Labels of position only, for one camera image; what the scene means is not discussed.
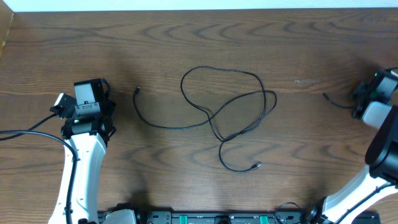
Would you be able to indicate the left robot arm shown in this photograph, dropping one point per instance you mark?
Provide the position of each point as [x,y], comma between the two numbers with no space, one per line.
[85,134]

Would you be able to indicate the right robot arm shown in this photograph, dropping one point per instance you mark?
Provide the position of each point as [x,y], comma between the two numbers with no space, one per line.
[378,178]

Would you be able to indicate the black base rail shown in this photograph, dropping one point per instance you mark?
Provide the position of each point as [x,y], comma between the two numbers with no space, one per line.
[123,213]

